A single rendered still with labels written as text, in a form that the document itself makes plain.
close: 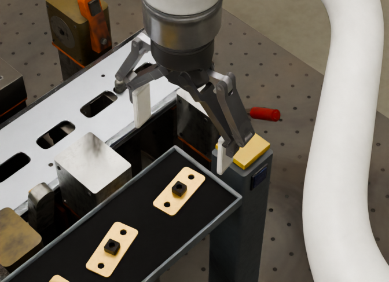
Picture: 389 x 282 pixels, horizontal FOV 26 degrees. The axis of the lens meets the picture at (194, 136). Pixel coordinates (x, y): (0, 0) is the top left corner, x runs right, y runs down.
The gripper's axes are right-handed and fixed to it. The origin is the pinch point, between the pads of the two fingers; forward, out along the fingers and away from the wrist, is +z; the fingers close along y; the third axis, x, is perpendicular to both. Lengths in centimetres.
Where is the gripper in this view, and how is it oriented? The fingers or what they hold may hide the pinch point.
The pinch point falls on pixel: (183, 138)
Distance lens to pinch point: 112.6
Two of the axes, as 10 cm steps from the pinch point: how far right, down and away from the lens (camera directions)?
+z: -0.1, 6.3, 7.7
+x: -5.8, 6.3, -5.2
